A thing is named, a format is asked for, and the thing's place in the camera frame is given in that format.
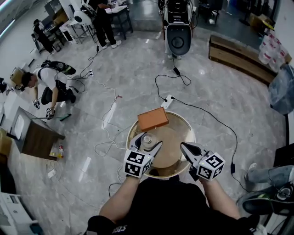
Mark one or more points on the person's right forearm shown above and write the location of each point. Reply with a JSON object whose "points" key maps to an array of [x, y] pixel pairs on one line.
{"points": [[220, 202]]}

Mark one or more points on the ceiling tube light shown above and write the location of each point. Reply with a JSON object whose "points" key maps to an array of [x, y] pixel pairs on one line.
{"points": [[7, 29]]}

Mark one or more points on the white power strip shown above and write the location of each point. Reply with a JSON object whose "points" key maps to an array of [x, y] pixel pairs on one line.
{"points": [[90, 73], [51, 173], [167, 101]]}

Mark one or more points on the white and black backpack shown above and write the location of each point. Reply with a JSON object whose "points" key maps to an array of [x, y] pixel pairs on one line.
{"points": [[178, 39]]}

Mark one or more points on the red-capped plastic bottle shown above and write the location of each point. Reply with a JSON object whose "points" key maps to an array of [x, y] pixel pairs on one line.
{"points": [[61, 150]]}

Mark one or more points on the white round backpack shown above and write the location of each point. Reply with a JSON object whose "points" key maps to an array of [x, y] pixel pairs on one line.
{"points": [[80, 17]]}

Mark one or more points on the black metal frame cabinet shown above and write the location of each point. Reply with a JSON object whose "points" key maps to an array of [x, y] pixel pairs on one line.
{"points": [[284, 156]]}

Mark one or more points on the green-headed broom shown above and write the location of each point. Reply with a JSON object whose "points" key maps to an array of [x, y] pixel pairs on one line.
{"points": [[65, 117]]}

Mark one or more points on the white tray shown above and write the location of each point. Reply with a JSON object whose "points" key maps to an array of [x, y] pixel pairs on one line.
{"points": [[18, 126]]}

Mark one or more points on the translucent grey bin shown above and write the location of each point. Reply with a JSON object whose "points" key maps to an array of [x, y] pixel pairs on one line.
{"points": [[282, 91]]}

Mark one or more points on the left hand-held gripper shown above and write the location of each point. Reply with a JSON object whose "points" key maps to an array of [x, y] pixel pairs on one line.
{"points": [[135, 163]]}

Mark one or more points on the stack of clear water jugs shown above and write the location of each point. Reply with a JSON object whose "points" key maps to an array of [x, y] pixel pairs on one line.
{"points": [[271, 52]]}

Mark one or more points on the white printer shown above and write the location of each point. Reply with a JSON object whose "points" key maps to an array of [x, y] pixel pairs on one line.
{"points": [[13, 213]]}

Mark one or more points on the small clear bottle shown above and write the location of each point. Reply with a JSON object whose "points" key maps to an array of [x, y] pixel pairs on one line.
{"points": [[148, 140]]}

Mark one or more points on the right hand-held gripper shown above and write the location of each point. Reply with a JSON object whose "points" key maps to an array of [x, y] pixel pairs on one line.
{"points": [[211, 165]]}

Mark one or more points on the wooden step platform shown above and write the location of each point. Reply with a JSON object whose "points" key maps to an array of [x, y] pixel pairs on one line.
{"points": [[234, 55]]}

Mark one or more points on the grey metal table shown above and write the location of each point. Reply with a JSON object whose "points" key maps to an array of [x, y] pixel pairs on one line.
{"points": [[117, 10]]}

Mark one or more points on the black power adapter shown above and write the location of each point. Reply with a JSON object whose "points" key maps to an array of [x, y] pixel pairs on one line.
{"points": [[176, 70], [233, 168]]}

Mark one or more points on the person's black shirt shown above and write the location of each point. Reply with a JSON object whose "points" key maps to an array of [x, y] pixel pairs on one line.
{"points": [[170, 206]]}

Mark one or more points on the dark wooden side table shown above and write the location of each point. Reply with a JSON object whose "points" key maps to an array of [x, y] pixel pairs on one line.
{"points": [[39, 140]]}

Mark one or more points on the orange flat box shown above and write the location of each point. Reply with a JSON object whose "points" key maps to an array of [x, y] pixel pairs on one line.
{"points": [[152, 119]]}

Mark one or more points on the cardboard box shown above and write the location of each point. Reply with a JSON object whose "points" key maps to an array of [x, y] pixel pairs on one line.
{"points": [[259, 21], [5, 142], [17, 76]]}

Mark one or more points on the person's left forearm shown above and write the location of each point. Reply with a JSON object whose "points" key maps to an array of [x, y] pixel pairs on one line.
{"points": [[117, 202]]}

